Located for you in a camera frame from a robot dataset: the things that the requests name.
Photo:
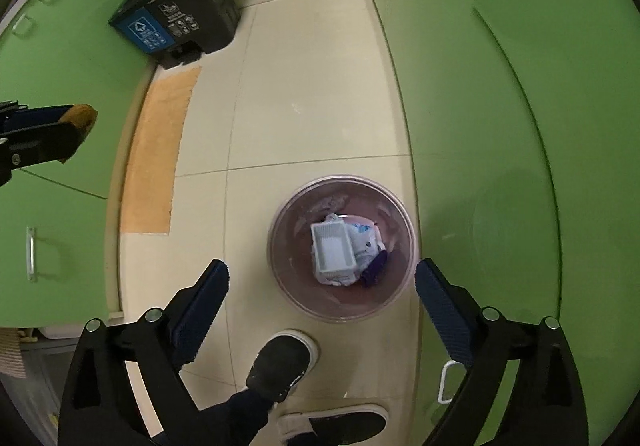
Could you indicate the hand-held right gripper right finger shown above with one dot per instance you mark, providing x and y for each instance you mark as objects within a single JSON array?
[{"x": 445, "y": 321}]

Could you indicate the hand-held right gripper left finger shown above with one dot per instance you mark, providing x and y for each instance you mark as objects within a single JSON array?
[{"x": 200, "y": 321}]

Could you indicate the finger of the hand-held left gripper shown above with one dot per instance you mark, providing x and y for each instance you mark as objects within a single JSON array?
[
  {"x": 40, "y": 116},
  {"x": 45, "y": 146}
]

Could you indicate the brown potato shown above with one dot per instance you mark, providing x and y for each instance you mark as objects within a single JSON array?
[{"x": 82, "y": 118}]

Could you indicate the pink translucent trash bin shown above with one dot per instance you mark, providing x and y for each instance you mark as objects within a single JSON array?
[{"x": 300, "y": 296}]

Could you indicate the printed plastic bag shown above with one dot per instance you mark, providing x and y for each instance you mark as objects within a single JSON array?
[{"x": 365, "y": 238}]

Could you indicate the white plastic tray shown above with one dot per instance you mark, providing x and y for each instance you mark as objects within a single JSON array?
[{"x": 332, "y": 251}]

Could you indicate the green cabinet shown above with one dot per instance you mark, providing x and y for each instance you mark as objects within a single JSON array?
[
  {"x": 500, "y": 151},
  {"x": 65, "y": 226}
]

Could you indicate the black slip-on shoe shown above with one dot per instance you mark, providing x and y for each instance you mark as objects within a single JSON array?
[
  {"x": 345, "y": 423},
  {"x": 280, "y": 366}
]

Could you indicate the person's leg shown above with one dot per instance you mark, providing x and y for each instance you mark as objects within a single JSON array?
[{"x": 225, "y": 421}]

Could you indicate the black and blue waste bin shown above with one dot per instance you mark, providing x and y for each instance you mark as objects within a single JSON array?
[{"x": 190, "y": 11}]

